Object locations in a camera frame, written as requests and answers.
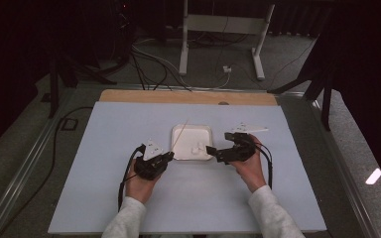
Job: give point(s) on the wooden table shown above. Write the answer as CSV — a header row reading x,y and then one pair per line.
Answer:
x,y
165,96

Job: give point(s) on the black square floor outlet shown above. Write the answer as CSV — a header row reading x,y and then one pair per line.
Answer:
x,y
69,124

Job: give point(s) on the person's right hand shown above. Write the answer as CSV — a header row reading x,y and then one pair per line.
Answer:
x,y
252,172

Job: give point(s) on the light blue table mat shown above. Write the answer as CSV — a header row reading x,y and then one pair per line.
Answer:
x,y
191,191

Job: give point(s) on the dark curtain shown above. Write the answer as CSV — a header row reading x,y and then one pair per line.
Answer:
x,y
297,16

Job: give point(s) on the white rectangular tray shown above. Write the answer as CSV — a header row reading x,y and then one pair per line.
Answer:
x,y
188,145

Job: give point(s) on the white metal stand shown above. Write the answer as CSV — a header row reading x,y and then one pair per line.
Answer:
x,y
225,23

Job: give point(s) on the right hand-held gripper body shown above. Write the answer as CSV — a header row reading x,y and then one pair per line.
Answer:
x,y
241,150

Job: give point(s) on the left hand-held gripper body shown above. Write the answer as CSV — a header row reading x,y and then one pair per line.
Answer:
x,y
149,167

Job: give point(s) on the person's left hand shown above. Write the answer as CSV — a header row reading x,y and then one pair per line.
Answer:
x,y
139,188

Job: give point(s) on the black tripod stand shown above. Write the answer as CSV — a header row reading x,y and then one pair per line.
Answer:
x,y
53,86
325,105

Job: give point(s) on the white plug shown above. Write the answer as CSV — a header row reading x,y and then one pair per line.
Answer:
x,y
227,69

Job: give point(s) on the white food chunk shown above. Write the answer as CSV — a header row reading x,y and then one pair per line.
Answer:
x,y
200,144

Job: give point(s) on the dark equipment with red light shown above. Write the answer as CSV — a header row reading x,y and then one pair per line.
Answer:
x,y
124,5

